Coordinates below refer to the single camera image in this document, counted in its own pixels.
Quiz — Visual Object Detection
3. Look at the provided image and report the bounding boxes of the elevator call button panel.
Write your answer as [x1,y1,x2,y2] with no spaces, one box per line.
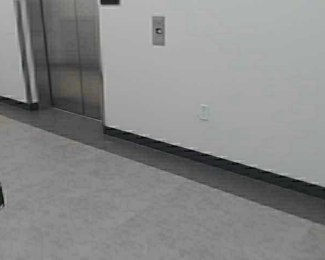
[152,16,165,46]

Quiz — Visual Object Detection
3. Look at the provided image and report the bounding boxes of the stainless steel elevator door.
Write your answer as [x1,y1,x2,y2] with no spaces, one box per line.
[25,1,102,120]

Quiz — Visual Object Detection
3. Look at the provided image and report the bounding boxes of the white wall outlet plate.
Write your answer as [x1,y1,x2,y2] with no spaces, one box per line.
[200,104,210,121]

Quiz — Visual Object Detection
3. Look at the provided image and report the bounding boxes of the black wall sign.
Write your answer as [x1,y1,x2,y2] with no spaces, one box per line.
[100,0,120,5]

